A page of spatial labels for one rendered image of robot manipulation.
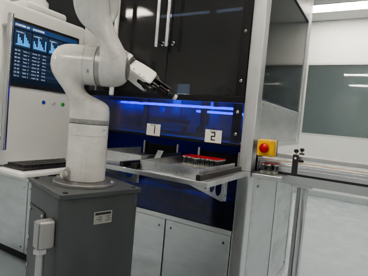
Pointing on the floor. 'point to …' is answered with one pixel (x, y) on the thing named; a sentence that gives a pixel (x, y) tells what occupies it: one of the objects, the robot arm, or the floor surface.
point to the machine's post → (249, 136)
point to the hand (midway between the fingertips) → (163, 90)
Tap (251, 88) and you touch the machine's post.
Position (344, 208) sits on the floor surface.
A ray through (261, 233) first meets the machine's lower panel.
